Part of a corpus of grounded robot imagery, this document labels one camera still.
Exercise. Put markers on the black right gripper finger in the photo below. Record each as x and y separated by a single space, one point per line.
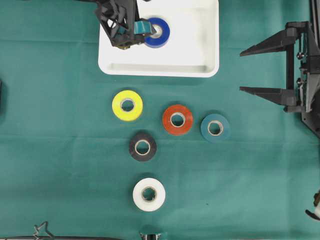
276 43
278 96

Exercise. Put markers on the blue tape roll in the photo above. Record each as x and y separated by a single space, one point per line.
161 35

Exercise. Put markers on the silver camera mount bracket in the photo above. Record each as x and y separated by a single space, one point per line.
150 236

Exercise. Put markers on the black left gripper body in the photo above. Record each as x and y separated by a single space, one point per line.
117 18

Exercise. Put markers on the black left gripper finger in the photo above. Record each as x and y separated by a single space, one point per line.
143 27
118 28

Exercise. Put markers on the black tape roll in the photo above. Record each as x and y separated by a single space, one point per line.
142 147

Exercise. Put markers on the yellow tape roll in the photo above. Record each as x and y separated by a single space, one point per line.
127 105

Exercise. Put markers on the metal wire clip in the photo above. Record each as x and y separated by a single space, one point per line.
41 232

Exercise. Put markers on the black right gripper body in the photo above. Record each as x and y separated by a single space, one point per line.
308 90

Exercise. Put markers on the white plastic tray case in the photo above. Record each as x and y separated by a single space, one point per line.
192 49

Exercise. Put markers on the red tape roll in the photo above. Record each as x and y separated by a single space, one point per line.
177 119

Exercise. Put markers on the white tape roll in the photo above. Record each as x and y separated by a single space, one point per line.
149 194

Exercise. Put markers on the white black object right edge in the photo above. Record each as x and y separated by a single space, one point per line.
316 203

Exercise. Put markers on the teal green tape roll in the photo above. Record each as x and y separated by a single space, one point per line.
215 128

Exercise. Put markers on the black aluminium frame rail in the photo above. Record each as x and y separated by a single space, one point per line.
315 16

